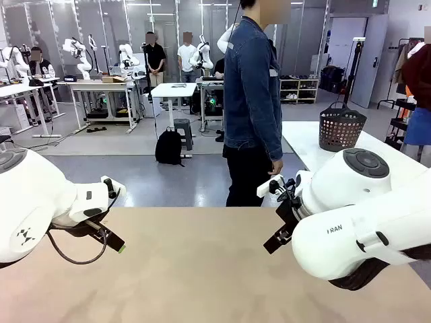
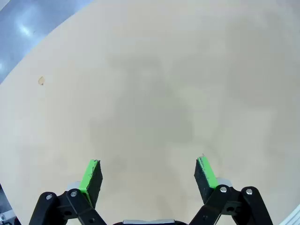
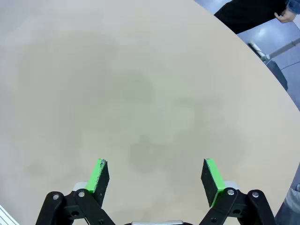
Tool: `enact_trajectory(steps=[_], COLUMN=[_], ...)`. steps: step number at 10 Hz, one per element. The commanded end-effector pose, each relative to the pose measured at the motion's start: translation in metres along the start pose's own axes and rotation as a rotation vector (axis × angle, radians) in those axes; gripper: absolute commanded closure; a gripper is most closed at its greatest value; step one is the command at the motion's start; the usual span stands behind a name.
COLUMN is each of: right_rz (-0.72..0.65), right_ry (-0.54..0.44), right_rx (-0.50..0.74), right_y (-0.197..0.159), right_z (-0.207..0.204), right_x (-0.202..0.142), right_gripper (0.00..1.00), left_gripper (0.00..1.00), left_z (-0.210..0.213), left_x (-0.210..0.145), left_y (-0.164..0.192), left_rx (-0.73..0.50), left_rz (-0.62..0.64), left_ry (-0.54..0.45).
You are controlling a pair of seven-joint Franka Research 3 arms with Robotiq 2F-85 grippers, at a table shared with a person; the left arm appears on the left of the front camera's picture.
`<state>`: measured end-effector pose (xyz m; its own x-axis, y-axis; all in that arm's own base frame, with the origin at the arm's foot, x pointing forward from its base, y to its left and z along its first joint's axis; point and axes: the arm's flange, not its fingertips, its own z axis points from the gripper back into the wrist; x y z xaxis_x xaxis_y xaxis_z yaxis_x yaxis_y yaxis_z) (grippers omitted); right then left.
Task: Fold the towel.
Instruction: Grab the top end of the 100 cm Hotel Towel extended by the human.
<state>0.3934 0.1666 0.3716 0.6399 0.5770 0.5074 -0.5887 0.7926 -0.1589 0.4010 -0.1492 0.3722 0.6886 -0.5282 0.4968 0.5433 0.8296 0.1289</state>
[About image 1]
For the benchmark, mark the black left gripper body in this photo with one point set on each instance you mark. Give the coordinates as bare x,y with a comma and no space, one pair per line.
97,223

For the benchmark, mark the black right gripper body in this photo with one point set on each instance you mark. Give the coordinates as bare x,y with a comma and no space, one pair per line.
289,215

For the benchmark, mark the black perforated laundry basket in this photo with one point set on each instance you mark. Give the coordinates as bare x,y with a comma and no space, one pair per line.
340,131

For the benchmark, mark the person's right forearm denim sleeve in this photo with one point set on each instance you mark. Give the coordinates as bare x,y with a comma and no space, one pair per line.
272,141

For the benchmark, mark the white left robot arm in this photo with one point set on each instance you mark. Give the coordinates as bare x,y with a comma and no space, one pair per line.
33,202

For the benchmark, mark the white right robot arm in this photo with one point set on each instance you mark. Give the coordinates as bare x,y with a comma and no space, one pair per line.
336,242

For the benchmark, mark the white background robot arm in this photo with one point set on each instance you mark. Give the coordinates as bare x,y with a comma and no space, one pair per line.
127,59
223,42
202,57
20,64
82,60

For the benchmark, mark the person's right hand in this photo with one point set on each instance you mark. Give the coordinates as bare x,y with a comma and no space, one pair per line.
277,168

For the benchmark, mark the large white table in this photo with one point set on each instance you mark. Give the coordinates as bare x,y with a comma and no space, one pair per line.
303,141

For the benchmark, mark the black power strip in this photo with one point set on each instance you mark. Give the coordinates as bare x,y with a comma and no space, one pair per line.
97,129

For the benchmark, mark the black backpack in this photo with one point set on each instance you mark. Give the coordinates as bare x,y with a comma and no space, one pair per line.
168,148

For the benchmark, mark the wooden shoe rack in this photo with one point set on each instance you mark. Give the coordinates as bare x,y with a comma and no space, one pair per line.
299,91

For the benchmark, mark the grey plastic stool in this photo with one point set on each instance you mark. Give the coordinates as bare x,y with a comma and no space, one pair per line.
184,129

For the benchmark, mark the computer tower with green light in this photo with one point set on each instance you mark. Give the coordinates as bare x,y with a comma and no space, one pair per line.
212,107

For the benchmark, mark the person in denim jacket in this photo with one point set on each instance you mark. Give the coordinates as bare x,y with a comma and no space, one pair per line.
249,84

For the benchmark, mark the long white robot desk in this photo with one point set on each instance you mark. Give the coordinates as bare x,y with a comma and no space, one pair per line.
101,85

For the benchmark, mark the black suitcase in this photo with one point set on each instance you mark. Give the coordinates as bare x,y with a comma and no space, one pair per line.
331,79

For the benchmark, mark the black utility cart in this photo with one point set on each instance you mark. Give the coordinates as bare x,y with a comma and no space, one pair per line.
400,124

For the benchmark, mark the brown cardboard box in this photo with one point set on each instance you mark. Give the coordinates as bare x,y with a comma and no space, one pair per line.
112,79

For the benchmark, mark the small white standing desk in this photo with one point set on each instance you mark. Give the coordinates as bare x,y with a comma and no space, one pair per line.
173,90

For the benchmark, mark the white desk with computer tower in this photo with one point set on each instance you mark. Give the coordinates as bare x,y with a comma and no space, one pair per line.
208,81

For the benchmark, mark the white desk with seated person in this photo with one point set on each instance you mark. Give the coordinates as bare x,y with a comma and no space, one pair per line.
20,88

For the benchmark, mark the seated person in varsity jacket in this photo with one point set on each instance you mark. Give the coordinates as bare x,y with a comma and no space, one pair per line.
42,69

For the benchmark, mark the black tripod with white top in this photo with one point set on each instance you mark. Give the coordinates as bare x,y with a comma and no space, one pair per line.
354,60

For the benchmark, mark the standing person in black shirt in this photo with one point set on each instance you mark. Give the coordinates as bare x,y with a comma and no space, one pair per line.
155,59

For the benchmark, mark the grey door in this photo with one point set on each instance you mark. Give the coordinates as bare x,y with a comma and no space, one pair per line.
375,60

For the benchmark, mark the black clothes rack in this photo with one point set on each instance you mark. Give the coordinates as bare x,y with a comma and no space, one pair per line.
402,67

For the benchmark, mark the standing person in white t-shirt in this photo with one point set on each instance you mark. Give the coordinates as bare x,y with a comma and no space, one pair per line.
186,57

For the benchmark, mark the person in maroon top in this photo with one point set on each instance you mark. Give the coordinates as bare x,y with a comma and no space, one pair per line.
419,77

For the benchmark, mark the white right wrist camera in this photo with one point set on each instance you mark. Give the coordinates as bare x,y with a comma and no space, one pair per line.
266,188

